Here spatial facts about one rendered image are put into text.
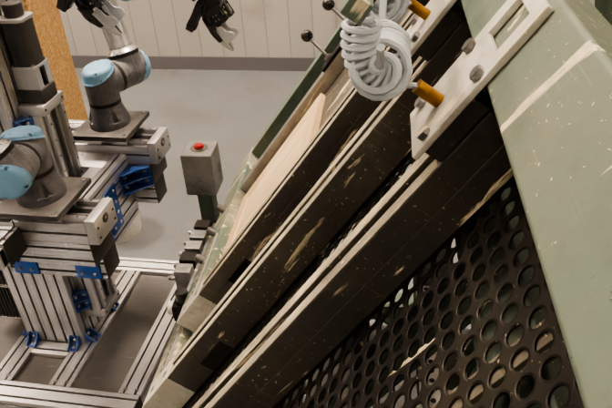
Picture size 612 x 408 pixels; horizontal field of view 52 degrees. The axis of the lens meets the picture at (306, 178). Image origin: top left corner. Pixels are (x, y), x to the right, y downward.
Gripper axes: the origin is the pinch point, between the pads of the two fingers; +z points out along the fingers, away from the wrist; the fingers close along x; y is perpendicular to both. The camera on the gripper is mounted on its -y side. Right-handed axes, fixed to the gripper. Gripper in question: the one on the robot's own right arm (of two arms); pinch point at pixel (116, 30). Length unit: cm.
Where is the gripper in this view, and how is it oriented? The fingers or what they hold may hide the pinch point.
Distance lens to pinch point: 175.5
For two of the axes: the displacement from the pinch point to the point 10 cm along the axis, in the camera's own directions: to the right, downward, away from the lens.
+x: 3.2, -7.6, 5.6
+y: 8.0, -1.0, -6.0
